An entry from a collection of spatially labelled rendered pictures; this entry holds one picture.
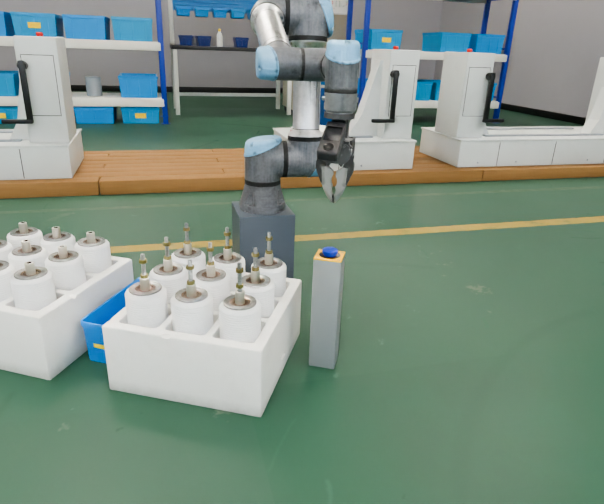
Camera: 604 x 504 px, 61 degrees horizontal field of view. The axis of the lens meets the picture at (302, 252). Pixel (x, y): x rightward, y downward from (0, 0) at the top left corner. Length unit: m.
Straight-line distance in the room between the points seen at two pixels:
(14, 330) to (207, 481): 0.63
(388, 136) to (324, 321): 2.23
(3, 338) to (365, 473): 0.93
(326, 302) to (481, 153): 2.55
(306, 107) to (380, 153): 1.76
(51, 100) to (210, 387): 2.20
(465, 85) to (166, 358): 2.84
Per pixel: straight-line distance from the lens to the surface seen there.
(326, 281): 1.28
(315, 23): 1.62
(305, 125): 1.63
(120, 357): 1.31
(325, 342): 1.37
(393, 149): 3.38
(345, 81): 1.18
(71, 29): 5.71
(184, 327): 1.22
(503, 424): 1.34
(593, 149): 4.28
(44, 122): 3.15
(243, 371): 1.18
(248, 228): 1.62
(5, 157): 3.16
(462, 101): 3.63
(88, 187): 3.04
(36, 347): 1.43
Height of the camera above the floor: 0.80
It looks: 22 degrees down
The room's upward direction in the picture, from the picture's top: 2 degrees clockwise
